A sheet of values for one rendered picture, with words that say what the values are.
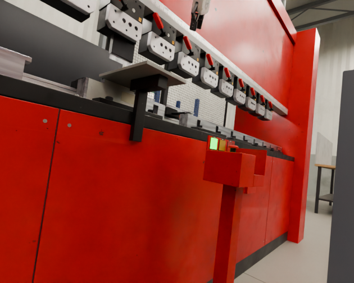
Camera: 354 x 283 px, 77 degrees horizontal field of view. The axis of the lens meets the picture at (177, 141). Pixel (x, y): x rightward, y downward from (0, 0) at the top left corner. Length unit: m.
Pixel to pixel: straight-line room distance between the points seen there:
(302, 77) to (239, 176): 2.18
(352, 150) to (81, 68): 1.29
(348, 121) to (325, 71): 8.16
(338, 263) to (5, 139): 0.80
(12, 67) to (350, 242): 0.94
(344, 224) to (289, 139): 2.12
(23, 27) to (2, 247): 1.01
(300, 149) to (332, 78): 6.14
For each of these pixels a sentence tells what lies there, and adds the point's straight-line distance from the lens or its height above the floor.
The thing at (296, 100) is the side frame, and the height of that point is 1.50.
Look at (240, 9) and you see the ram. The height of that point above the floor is 1.79.
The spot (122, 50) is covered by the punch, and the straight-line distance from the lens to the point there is 0.97.
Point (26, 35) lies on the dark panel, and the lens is 1.38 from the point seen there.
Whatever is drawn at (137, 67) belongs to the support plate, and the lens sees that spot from 0.70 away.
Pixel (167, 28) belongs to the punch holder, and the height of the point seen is 1.31.
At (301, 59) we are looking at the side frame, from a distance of 2.96.
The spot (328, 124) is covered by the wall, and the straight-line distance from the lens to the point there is 8.30.
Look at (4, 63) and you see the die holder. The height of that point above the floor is 0.93.
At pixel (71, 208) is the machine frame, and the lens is 0.71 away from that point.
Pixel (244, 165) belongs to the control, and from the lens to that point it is 0.83.
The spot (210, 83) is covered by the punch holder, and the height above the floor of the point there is 1.18.
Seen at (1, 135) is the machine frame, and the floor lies 0.74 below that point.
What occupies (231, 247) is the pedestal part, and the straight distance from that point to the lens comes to 0.96.
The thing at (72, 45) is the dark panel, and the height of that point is 1.28.
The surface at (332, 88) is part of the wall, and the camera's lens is 8.57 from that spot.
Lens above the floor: 0.74
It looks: 4 degrees up
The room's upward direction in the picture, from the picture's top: 7 degrees clockwise
